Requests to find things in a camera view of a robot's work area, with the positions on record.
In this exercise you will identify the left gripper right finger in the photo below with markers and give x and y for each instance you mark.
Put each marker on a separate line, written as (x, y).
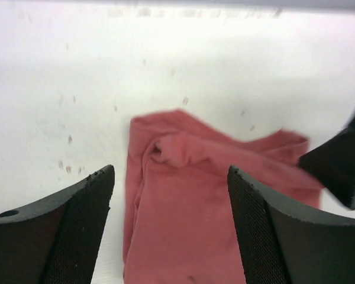
(284, 241)

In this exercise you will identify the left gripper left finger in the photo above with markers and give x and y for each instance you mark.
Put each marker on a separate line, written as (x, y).
(56, 239)

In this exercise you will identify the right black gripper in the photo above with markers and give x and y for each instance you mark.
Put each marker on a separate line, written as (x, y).
(333, 164)

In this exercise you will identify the red t shirt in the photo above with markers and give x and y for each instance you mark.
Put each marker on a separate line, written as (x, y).
(178, 225)

